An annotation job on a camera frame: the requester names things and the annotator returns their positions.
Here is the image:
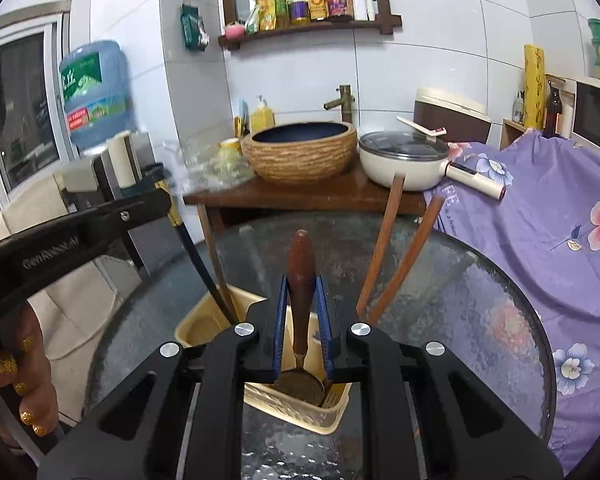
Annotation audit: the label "glass pan lid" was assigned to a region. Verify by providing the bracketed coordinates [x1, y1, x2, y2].
[360, 131, 450, 157]

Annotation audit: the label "brown wooden counter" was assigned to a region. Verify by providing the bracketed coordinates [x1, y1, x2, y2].
[182, 160, 428, 233]

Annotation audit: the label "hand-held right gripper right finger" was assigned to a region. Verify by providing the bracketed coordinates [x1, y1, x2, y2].
[314, 274, 565, 480]

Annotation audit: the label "blue water jug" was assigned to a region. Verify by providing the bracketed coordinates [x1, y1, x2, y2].
[58, 40, 132, 150]

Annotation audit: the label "person's left hand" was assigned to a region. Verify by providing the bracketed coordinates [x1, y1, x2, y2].
[0, 302, 61, 438]

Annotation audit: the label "beige plastic utensil holder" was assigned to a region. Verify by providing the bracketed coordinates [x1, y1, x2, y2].
[174, 284, 353, 435]

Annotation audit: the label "brown glass bottle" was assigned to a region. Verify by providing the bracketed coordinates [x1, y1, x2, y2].
[542, 80, 563, 139]

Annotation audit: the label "yellow soap bottle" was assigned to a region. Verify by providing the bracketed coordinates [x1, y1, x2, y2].
[250, 95, 276, 133]

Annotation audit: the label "white frying pan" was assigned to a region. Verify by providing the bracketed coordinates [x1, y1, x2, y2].
[358, 131, 507, 202]

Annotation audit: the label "blue plastic tube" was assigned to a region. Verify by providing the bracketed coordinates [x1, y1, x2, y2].
[235, 99, 250, 138]

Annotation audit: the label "white rice spoon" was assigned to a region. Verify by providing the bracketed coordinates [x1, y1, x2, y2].
[396, 116, 448, 140]

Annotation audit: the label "purple floral cloth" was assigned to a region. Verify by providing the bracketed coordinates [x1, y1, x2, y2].
[422, 130, 600, 461]

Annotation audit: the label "yellow roll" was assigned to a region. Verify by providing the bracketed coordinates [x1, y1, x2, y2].
[524, 44, 547, 131]

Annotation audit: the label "purple label oil bottle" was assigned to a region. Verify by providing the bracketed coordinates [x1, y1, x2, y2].
[287, 0, 312, 26]

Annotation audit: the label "white paper roll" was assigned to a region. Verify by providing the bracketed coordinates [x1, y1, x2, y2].
[106, 130, 142, 190]

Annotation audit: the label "clear plastic bags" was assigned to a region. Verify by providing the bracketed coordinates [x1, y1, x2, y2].
[162, 140, 256, 193]

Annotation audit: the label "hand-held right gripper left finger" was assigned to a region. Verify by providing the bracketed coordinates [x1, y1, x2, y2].
[36, 274, 292, 480]

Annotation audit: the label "yellow snack packet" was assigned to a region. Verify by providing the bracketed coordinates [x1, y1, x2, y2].
[256, 0, 277, 32]

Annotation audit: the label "aluminium sliding window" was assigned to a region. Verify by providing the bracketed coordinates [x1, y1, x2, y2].
[0, 12, 81, 196]

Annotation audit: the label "wooden open cabinet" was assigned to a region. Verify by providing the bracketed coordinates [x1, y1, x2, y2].
[500, 74, 578, 151]

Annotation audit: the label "woven pattern wash basin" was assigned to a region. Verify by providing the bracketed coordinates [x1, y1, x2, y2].
[241, 121, 357, 184]

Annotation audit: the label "green wall hanging packet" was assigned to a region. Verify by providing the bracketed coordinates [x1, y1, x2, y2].
[180, 2, 211, 52]

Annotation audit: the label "small green packet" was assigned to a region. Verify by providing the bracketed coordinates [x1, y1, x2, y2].
[244, 0, 260, 36]

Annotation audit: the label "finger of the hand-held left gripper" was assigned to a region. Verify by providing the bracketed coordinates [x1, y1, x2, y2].
[121, 163, 172, 200]
[82, 191, 174, 252]

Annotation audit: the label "wooden framed mirror shelf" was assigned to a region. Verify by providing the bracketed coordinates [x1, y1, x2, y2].
[212, 0, 402, 51]

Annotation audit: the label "wooden handled metal spoon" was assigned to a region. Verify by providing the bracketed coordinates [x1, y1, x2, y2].
[272, 229, 327, 407]

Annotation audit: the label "yellow plastic cup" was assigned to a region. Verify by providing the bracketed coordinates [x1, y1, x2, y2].
[219, 137, 243, 161]

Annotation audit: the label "bronze faucet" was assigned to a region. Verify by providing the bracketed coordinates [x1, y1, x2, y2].
[323, 85, 355, 123]

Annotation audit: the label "black handled metal utensil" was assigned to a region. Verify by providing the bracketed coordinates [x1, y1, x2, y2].
[155, 180, 240, 325]

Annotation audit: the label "white water dispenser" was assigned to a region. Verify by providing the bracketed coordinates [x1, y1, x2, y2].
[54, 130, 173, 281]

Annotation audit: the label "brown white rice cooker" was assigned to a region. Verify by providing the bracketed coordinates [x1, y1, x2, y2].
[412, 87, 493, 145]

